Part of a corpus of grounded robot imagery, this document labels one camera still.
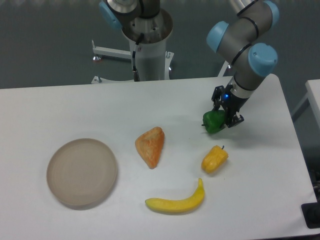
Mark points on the green toy bell pepper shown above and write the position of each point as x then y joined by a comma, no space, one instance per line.
213,121

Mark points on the yellow toy bell pepper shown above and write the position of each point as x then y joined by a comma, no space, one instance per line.
214,159

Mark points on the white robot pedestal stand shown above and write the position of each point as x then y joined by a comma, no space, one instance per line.
148,53

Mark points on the white side table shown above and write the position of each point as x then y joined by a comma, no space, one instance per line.
310,99

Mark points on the orange toy sandwich triangle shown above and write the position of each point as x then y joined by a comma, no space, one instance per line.
149,146

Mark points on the yellow toy banana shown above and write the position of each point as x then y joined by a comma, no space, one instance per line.
170,206

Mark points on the black box at edge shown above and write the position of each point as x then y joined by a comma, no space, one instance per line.
311,214

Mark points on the beige round plate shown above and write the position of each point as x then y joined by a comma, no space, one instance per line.
82,173

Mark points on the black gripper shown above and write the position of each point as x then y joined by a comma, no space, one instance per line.
231,104

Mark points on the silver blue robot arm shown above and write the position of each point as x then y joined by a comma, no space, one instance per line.
236,43

